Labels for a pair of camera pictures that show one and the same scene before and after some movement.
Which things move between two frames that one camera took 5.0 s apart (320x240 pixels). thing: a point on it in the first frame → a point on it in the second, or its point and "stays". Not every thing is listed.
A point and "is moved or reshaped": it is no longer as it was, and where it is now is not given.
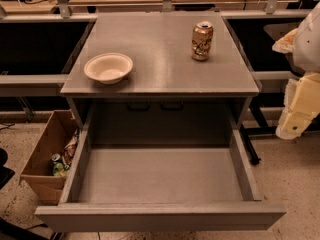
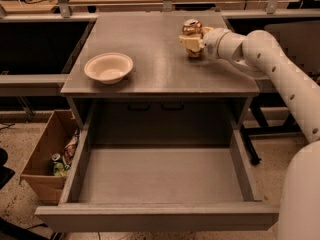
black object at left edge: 6,174 stays
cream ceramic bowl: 108,67 stays
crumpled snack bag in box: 69,149 stays
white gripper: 308,47 → 212,40
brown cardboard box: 46,167 stays
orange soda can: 202,36 is moved or reshaped
